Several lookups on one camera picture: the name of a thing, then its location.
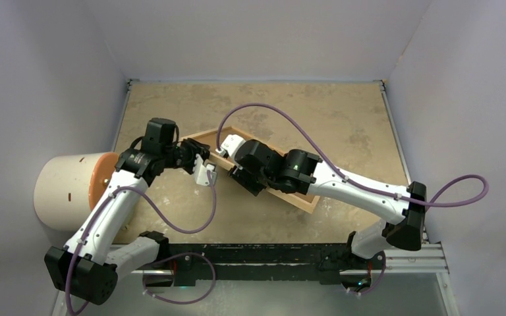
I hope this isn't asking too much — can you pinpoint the wooden picture frame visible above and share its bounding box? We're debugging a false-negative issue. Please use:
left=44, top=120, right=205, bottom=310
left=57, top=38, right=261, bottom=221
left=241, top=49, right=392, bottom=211
left=179, top=126, right=321, bottom=215

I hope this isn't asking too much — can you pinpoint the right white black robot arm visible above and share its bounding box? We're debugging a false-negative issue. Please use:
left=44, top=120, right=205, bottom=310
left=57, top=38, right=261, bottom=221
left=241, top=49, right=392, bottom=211
left=219, top=135, right=426, bottom=268

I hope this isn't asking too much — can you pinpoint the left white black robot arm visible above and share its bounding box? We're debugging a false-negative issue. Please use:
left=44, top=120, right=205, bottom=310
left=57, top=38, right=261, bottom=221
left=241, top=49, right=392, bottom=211
left=44, top=118, right=215, bottom=315

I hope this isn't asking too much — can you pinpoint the white cylinder orange lid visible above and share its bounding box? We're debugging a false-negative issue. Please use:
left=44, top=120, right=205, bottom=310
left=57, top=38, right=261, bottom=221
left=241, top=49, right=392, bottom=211
left=33, top=152, right=119, bottom=232

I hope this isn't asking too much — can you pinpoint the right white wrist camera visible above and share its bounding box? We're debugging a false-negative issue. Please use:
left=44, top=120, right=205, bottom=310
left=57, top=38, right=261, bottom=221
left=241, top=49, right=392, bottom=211
left=215, top=134, right=246, bottom=161

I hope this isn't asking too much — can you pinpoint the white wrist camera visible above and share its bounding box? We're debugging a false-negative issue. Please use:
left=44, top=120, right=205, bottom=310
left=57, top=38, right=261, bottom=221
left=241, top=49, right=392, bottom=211
left=192, top=155, right=217, bottom=186
left=215, top=134, right=246, bottom=161

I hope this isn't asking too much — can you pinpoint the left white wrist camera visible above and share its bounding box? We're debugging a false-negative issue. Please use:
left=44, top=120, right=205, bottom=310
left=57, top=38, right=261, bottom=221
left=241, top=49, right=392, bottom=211
left=192, top=155, right=217, bottom=186

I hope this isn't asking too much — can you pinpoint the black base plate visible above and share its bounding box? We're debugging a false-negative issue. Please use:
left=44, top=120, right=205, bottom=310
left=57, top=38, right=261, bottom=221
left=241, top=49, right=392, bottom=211
left=127, top=243, right=386, bottom=286

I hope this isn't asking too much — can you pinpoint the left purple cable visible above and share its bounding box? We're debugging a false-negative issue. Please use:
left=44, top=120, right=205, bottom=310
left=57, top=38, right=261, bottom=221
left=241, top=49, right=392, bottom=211
left=64, top=170, right=217, bottom=316

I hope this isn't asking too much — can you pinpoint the aluminium rail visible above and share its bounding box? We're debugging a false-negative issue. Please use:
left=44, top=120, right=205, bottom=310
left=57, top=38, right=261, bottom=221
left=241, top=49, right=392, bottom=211
left=64, top=243, right=449, bottom=275

